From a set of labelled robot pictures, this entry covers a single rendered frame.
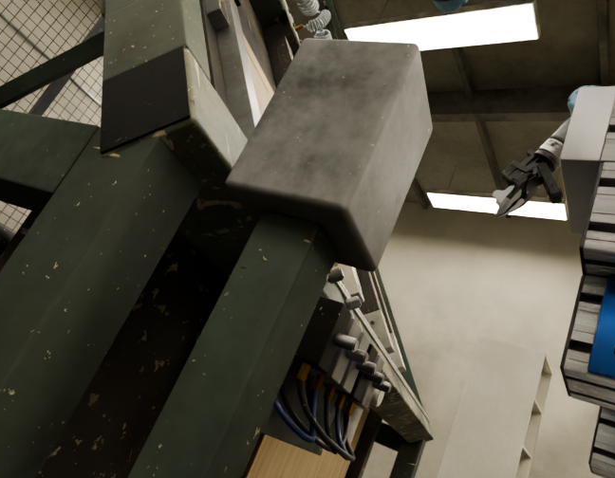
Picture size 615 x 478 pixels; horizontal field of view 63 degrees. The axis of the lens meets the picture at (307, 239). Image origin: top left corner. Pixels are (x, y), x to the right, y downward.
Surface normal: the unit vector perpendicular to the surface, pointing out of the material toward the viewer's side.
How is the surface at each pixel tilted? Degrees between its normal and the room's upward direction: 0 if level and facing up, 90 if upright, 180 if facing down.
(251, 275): 90
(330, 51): 90
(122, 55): 90
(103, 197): 90
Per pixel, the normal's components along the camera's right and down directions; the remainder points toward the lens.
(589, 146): -0.46, -0.50
